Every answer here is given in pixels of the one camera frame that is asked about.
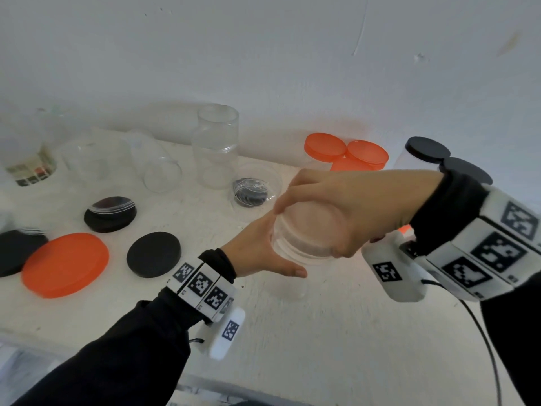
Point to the short clear jar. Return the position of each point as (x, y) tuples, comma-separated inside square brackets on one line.
[(270, 177)]

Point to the wrist marker band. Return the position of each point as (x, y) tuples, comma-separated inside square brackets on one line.
[(490, 253), (203, 287)]

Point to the right wrist marker band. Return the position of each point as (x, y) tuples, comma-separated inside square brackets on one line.
[(490, 253)]

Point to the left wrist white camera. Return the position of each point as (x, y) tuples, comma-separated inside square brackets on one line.
[(228, 334)]

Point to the person's right middle finger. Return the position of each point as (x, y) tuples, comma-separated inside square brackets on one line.
[(308, 177)]

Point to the clear shallow plastic container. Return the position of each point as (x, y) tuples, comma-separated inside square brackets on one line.
[(114, 204)]

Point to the person's right hand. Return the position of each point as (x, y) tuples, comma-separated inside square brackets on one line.
[(372, 202)]

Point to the black round lid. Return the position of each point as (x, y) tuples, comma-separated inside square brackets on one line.
[(108, 221), (154, 254), (15, 253)]

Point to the wrist white camera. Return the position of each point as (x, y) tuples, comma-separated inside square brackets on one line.
[(228, 334), (393, 270)]

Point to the tall clear plastic jar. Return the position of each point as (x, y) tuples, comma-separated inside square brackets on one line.
[(215, 143)]

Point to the large orange lid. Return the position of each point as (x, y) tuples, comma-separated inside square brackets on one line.
[(63, 266)]

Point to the person's left forearm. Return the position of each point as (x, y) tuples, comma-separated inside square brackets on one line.
[(126, 355)]

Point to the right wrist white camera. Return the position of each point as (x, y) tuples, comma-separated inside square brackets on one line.
[(393, 270)]

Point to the left wrist marker band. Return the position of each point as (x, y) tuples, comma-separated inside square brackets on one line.
[(203, 287)]

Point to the person's right thumb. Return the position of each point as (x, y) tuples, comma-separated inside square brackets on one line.
[(353, 243)]

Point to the clear jar with colour label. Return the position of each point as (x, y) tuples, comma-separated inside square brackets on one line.
[(29, 160)]

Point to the black lid inside jar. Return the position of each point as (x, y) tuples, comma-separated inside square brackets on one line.
[(250, 192)]

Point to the person's left hand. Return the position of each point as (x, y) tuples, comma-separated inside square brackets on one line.
[(249, 253)]

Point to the person's left thumb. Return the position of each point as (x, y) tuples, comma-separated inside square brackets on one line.
[(289, 271)]

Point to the person's right forearm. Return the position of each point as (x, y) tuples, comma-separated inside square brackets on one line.
[(448, 207)]

